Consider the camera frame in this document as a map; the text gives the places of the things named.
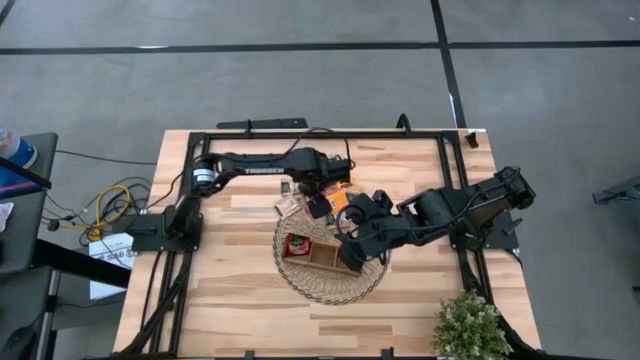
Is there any white printed cardboard box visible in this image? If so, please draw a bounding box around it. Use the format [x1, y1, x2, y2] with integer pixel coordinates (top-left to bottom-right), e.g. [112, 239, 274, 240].
[88, 232, 136, 301]

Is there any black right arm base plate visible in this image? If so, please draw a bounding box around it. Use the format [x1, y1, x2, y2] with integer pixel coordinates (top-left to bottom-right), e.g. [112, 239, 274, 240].
[447, 209, 521, 251]

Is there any blue and white container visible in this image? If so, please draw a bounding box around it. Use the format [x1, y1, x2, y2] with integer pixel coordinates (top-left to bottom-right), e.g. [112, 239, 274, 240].
[0, 127, 39, 170]

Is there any wooden three-compartment box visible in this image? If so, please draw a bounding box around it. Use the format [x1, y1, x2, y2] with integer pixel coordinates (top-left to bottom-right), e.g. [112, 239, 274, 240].
[282, 232, 364, 278]

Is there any black floor beam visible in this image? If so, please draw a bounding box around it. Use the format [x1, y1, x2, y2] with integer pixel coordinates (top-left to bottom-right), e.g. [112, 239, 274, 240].
[32, 238, 132, 290]

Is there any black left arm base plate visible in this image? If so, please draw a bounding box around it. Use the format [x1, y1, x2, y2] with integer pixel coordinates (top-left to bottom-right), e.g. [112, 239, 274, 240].
[124, 212, 205, 253]

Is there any round woven placemat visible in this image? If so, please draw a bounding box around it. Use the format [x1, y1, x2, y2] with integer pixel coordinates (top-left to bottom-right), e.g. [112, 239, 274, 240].
[272, 199, 393, 306]

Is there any grey side desk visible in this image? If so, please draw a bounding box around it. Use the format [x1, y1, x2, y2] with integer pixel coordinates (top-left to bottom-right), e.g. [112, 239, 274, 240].
[0, 132, 59, 276]

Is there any black aluminium table frame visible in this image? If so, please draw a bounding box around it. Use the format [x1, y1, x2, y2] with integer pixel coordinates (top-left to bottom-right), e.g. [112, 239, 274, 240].
[117, 128, 544, 360]

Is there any black bar-shaped device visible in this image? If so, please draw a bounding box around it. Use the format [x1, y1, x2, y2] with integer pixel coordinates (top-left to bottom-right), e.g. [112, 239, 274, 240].
[216, 117, 310, 131]

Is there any black slanted bar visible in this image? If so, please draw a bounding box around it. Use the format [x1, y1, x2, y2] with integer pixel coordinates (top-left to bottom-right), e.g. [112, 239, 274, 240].
[0, 157, 54, 191]

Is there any yellow cable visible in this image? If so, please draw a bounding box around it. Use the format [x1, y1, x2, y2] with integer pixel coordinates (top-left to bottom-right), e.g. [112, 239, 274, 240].
[84, 183, 132, 242]

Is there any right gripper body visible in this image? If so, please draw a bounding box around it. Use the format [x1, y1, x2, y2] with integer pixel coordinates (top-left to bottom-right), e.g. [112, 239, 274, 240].
[337, 189, 401, 273]

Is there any grey low desk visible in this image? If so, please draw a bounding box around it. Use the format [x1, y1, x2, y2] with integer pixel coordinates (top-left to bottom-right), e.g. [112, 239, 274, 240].
[0, 264, 56, 360]

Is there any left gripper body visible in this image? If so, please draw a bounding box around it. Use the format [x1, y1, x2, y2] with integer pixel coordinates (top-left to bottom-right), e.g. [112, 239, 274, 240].
[299, 148, 354, 220]

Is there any potted white-flowered plant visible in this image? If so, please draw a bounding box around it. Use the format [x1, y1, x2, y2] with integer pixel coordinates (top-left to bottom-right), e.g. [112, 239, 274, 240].
[432, 291, 514, 360]

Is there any black floor stand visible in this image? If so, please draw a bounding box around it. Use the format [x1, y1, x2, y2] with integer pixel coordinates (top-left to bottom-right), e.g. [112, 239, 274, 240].
[592, 174, 640, 206]

